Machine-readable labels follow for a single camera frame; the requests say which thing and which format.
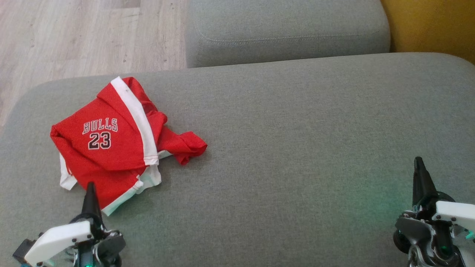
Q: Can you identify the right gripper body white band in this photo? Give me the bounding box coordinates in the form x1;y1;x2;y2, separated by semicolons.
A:
393;193;475;267

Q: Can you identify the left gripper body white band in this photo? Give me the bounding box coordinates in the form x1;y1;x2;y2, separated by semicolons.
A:
24;215;127;267

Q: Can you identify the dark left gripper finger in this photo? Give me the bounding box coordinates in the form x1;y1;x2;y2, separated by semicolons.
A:
81;182;92;220
91;182;102;220

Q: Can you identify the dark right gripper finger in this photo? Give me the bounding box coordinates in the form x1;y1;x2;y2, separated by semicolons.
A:
413;156;423;206
419;156;438;202

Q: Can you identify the red white-sleeved Bulls jersey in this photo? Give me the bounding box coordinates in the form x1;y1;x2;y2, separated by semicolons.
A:
59;111;207;217

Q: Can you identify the large grey sofa seat cushion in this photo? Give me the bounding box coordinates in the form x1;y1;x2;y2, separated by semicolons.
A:
0;52;475;267

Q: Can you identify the yellow sofa back cushion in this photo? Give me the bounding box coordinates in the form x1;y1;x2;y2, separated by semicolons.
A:
380;0;475;64

